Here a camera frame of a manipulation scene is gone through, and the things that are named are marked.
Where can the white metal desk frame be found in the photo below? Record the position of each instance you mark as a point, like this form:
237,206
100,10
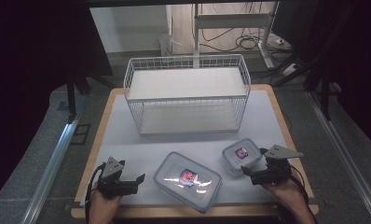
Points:
233,20

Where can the person's left hand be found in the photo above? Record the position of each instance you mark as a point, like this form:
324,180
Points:
103,205

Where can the black curtain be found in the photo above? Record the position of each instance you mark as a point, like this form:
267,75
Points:
357,62
28,62

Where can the black metal stand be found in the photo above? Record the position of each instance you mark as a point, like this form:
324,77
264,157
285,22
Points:
325,96
71,93

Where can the aluminium floor rail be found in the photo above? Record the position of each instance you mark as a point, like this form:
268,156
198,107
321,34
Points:
345,155
50,171

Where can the small square clear food container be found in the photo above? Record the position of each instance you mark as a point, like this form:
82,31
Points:
252,157

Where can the person's right hand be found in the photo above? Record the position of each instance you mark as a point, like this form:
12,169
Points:
283,191

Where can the large rectangular clear food container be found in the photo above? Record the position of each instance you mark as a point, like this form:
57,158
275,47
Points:
174,174

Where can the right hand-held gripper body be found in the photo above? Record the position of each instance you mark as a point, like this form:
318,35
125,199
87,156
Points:
275,169

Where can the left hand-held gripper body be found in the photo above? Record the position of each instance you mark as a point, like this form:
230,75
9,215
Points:
112,183

